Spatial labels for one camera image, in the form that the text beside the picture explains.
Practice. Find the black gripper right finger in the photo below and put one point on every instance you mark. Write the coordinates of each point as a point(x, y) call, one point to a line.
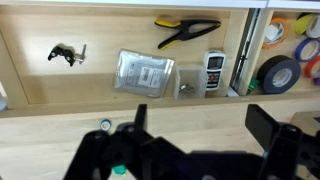
point(261, 125)

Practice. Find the wooden drawer with tapes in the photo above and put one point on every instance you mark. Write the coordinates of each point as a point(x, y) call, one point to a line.
point(256, 40)

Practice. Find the metal screws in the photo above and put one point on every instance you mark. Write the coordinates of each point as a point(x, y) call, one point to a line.
point(186, 88)

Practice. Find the metal drawer slide rail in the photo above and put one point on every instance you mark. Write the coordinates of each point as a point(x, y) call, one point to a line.
point(245, 56)

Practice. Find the yellow black spring clamp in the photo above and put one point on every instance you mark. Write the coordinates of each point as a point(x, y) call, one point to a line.
point(183, 31)

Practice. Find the clear plastic box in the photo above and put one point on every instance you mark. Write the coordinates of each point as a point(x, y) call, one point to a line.
point(190, 75)

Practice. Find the silver foil bag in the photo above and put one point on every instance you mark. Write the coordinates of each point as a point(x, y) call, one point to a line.
point(143, 73)

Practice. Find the blue tape roll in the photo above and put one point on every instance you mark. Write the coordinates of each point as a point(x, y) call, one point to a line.
point(299, 50)

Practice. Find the white paper piece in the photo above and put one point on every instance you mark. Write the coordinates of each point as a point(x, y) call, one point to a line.
point(272, 31)

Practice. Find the black clamp with metal lever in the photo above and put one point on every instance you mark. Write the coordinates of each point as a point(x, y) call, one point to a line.
point(65, 54)

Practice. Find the wooden drawer with tools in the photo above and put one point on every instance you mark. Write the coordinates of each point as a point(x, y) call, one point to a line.
point(50, 86)

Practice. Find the white tape roll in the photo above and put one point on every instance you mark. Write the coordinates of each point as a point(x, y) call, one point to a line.
point(311, 28)

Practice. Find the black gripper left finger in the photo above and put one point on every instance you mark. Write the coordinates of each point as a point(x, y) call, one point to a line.
point(141, 116)

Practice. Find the yellow tape roll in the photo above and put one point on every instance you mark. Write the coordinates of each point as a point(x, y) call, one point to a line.
point(300, 25)

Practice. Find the green marker pen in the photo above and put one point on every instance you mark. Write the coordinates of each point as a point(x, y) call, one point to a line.
point(119, 170)

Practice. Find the red orange tape roll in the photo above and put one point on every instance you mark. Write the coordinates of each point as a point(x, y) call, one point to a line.
point(309, 66)

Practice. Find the purple tape roll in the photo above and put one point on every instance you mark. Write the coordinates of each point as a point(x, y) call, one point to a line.
point(317, 81)

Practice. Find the large black tape roll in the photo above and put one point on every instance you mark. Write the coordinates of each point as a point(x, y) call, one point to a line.
point(268, 71)

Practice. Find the white digital gauge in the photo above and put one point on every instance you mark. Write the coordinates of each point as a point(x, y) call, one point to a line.
point(215, 70)

